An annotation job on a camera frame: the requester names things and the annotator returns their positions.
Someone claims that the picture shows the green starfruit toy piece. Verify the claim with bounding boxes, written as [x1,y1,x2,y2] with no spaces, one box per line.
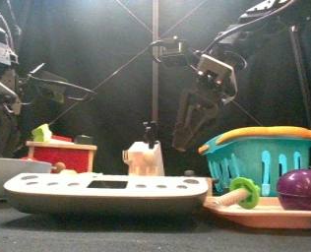
[29,123,53,143]

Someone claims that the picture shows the grey plastic bowl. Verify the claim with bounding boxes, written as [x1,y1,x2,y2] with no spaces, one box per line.
[0,157,53,199]

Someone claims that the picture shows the red toy piece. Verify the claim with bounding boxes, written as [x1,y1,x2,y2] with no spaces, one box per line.
[51,134,73,143]

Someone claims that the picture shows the red wooden toy box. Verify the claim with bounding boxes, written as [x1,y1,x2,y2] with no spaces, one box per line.
[25,140,99,174]

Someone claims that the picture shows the brown small toy ball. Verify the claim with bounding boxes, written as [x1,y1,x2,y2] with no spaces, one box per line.
[51,161,67,173]

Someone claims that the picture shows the white toy utensil holder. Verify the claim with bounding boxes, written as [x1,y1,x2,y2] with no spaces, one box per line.
[125,140,166,177]

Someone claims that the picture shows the dark small toy block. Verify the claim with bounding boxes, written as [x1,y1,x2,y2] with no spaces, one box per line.
[72,134,95,146]

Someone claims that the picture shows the white toy fork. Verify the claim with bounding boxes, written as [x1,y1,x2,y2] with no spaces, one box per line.
[120,149,132,166]

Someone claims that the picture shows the dark slanted stand pole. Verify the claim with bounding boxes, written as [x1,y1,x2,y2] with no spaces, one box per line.
[287,19,311,130]

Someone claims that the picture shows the green headed toy screw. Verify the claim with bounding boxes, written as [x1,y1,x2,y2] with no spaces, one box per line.
[210,176,262,210]

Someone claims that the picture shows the white grey toy scale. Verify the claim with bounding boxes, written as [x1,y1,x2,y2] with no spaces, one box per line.
[2,171,210,219]

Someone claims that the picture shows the purple toy ball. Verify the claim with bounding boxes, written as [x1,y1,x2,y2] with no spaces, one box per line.
[274,168,311,212]

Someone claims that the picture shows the pink toy tray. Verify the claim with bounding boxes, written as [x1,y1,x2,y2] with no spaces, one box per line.
[202,195,311,230]

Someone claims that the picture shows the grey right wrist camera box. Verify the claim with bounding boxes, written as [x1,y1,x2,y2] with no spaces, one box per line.
[194,53,238,87]

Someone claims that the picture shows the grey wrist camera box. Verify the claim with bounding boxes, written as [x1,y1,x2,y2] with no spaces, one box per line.
[194,53,238,87]
[0,38,20,67]

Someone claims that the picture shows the black toy utensil handles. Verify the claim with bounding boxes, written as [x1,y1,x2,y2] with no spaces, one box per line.
[140,120,159,150]

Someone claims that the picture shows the vertical metal frame pole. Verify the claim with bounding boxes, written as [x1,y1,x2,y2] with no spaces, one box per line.
[150,0,159,124]

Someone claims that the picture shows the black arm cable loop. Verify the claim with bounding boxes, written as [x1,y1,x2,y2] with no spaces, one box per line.
[20,62,96,105]

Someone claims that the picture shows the black mounted camera on pole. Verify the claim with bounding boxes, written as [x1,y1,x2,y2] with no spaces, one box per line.
[150,35,198,69]

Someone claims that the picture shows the teal toy basket orange handle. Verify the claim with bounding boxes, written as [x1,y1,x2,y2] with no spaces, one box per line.
[196,125,311,198]

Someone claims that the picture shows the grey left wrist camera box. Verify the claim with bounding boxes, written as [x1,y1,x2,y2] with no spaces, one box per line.
[0,38,20,67]

